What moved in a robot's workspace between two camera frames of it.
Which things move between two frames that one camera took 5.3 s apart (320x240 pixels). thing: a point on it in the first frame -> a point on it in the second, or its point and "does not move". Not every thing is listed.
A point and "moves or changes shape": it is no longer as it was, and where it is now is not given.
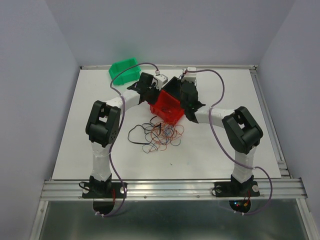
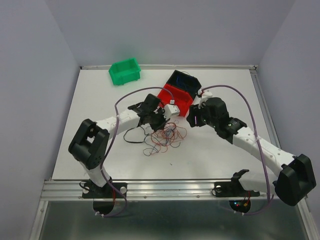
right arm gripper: x=183 y=82 -> x=194 y=111
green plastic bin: x=131 y=75 does not move
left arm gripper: x=155 y=99 -> x=162 y=123
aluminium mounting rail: x=71 y=190 does not move
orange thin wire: x=164 y=131 moves or changes shape
